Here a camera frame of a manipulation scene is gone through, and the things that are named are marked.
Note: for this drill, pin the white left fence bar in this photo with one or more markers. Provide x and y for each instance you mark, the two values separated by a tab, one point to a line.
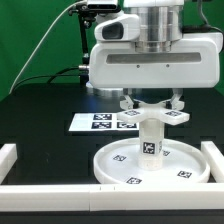
8	156

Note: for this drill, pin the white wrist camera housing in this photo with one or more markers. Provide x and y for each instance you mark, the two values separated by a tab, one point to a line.
122	28

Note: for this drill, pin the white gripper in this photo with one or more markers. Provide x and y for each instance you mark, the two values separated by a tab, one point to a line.
192	62

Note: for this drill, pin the white fence bar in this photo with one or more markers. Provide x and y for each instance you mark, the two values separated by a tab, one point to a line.
215	160
8	156
97	197

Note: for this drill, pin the white cross-shaped table base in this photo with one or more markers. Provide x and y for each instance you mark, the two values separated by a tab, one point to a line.
169	116

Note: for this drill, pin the black camera stand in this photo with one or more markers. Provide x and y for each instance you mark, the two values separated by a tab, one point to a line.
87	11

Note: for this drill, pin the white round table top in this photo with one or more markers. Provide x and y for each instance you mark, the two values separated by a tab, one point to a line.
117	163

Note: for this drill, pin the white marker sheet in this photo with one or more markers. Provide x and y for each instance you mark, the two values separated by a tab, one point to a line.
83	122

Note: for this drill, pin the white right fence bar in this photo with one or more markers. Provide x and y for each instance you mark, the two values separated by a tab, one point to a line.
215	160

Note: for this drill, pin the white front fence bar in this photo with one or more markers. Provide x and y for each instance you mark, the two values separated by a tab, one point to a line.
97	197

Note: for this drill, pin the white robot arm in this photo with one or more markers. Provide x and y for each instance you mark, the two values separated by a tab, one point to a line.
145	47

